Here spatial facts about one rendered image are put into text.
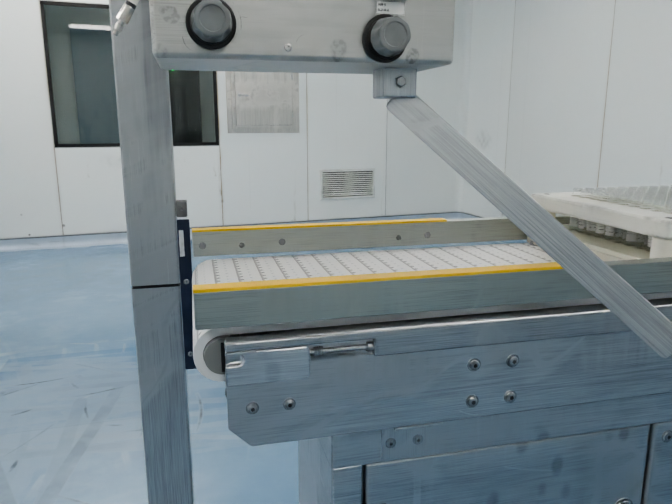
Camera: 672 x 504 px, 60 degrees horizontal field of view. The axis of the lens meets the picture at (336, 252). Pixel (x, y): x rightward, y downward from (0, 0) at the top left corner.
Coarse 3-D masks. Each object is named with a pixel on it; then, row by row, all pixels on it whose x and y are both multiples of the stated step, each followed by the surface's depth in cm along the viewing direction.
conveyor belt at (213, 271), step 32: (288, 256) 75; (320, 256) 75; (352, 256) 75; (384, 256) 75; (416, 256) 75; (448, 256) 75; (480, 256) 75; (512, 256) 75; (544, 256) 75; (192, 288) 67; (192, 320) 58; (320, 320) 51; (352, 320) 52; (384, 320) 53
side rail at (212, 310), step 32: (288, 288) 48; (320, 288) 49; (352, 288) 49; (384, 288) 50; (416, 288) 51; (448, 288) 51; (480, 288) 52; (512, 288) 53; (544, 288) 54; (576, 288) 55; (640, 288) 56; (224, 320) 47; (256, 320) 48; (288, 320) 49
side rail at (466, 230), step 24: (192, 240) 72; (216, 240) 73; (240, 240) 74; (264, 240) 74; (288, 240) 75; (312, 240) 76; (336, 240) 77; (360, 240) 77; (384, 240) 78; (408, 240) 79; (432, 240) 80; (456, 240) 81; (480, 240) 82; (504, 240) 83
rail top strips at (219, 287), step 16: (288, 224) 76; (304, 224) 76; (320, 224) 76; (336, 224) 76; (352, 224) 77; (368, 224) 77; (400, 272) 52; (416, 272) 52; (432, 272) 52; (448, 272) 52; (464, 272) 52; (480, 272) 52; (496, 272) 52; (208, 288) 47; (224, 288) 47; (240, 288) 47; (256, 288) 47
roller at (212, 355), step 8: (224, 336) 49; (232, 336) 50; (208, 344) 49; (216, 344) 49; (208, 352) 49; (216, 352) 49; (224, 352) 49; (208, 360) 49; (216, 360) 49; (224, 360) 49; (208, 368) 49; (216, 368) 49; (224, 368) 49
